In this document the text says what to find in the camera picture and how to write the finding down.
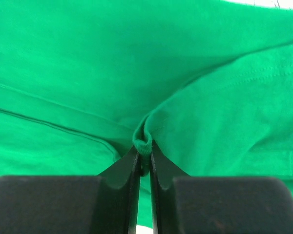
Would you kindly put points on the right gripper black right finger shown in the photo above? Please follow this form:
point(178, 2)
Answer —
point(183, 204)

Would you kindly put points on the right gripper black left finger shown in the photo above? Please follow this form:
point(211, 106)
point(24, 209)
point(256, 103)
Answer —
point(102, 204)

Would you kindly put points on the green t shirt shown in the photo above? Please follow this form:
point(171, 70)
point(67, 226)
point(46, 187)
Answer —
point(208, 82)

